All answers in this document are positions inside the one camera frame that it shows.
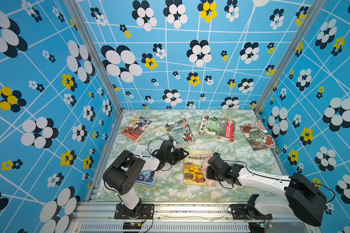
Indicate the left aluminium corner post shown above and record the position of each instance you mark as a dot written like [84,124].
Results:
[83,31]

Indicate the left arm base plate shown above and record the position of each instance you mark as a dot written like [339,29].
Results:
[145,211]

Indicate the aluminium corner post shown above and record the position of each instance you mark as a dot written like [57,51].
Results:
[83,31]
[303,29]

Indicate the green red dinosaur book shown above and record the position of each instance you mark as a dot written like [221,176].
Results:
[216,126]

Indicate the red brown illustrated book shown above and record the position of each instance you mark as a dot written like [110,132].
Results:
[257,136]

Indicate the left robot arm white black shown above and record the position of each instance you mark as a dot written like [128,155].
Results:
[122,174]

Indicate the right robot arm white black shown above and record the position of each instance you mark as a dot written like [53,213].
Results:
[292,195]

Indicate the right aluminium corner post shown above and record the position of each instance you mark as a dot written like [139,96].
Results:
[303,29]

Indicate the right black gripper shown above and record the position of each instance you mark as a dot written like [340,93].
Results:
[208,174]

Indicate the yellow Chinese history picture book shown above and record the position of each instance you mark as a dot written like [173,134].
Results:
[193,167]

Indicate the pink cloth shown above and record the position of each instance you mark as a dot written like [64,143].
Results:
[205,166]

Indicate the red manga book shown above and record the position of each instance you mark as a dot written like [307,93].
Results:
[137,128]

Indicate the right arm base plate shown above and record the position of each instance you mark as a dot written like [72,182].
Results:
[242,212]

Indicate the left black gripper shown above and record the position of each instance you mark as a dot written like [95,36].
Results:
[179,157]

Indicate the white book with galaxy cover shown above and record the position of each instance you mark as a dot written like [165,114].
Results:
[148,173]

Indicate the aluminium front rail frame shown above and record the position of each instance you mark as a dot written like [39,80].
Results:
[181,217]

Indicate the grey teal warrior book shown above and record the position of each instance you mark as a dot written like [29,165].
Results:
[180,132]

